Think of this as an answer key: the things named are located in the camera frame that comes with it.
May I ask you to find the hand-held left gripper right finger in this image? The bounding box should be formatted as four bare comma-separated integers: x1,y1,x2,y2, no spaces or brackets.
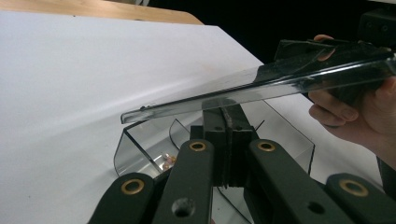
222,100,260,188

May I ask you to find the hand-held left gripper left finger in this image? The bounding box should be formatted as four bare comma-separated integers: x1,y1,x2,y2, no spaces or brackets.
190,99,231,188

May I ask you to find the clear plastic compartment box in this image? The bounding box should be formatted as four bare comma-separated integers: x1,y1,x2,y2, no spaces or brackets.
113,38,396,224

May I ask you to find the white board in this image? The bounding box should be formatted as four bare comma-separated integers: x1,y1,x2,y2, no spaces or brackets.
0,10,384,224

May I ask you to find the wooden table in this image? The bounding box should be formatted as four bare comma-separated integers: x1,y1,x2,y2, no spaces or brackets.
0,0,204,26

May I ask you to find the small copper ring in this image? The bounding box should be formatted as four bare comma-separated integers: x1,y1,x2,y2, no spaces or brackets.
162,152,177,171

